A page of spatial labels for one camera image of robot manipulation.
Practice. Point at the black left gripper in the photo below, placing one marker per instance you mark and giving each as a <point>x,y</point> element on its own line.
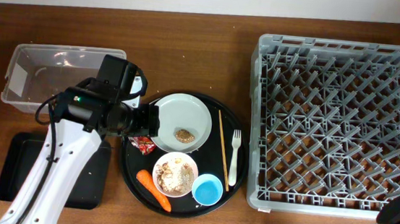
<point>149,121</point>

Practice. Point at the light blue cup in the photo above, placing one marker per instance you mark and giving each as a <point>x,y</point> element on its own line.
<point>207,189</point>

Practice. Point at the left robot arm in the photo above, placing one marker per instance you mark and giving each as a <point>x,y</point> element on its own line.
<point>79,120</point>

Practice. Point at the grey dishwasher rack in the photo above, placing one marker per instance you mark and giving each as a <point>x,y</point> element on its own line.
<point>325,126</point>

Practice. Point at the red snack wrapper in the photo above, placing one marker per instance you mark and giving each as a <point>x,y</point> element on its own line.
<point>144,144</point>

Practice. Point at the grey-white plate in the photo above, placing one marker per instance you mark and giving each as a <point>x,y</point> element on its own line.
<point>182,111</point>

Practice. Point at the brown cookie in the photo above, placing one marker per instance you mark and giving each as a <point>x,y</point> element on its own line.
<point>184,136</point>

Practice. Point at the orange carrot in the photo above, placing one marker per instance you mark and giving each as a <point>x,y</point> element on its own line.
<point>146,179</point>

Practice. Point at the white bowl with oatmeal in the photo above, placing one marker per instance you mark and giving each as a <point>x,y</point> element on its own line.
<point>174,174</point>

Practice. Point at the round black tray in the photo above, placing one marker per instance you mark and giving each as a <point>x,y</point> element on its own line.
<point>207,158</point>

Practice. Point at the wooden chopstick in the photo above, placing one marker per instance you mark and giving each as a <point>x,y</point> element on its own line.
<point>223,155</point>

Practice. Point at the white plastic fork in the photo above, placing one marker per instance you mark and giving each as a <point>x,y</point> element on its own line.
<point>236,143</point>

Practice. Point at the clear plastic bin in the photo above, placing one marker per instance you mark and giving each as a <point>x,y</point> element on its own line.
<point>37,72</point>

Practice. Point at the black rectangular tray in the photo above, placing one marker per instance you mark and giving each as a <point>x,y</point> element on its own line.
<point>24,150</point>

